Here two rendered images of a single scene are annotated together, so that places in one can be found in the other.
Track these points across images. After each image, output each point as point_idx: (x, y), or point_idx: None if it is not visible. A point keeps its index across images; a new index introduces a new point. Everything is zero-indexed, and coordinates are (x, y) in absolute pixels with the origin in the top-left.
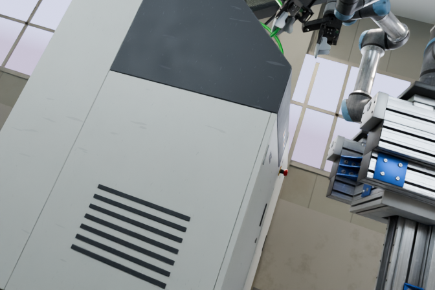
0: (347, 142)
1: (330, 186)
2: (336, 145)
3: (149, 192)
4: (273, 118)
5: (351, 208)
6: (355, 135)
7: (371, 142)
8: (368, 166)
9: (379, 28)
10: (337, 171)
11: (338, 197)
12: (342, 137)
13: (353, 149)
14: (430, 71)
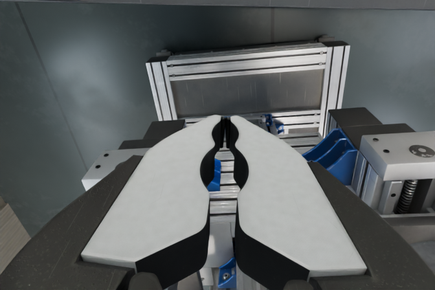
0: (375, 179)
1: (353, 115)
2: (370, 148)
3: None
4: None
5: (314, 134)
6: (418, 221)
7: (147, 145)
8: (149, 127)
9: None
10: (340, 131)
11: (326, 122)
12: (382, 173)
13: (365, 184)
14: None
